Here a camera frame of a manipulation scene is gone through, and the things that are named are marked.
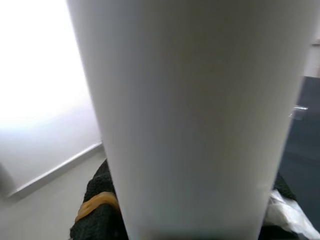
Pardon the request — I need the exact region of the clear plastic hardware bag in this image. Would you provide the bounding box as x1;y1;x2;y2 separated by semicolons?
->
289;105;309;120

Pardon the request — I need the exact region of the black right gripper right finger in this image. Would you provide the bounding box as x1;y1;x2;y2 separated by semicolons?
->
271;171;298;201

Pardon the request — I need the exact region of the black tablecloth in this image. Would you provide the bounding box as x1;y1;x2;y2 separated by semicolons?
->
276;75;320;240

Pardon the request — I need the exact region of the white crumpled finger wrap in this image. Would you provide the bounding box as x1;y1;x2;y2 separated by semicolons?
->
268;190;318;239

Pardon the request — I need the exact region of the tan rubber band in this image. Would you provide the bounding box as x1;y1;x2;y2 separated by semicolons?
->
74;191;119;223

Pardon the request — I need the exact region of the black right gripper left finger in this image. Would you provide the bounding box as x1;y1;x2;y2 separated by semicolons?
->
69;159;130;240

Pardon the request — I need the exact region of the white plastic table leg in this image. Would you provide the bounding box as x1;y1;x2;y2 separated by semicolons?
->
65;0;320;240

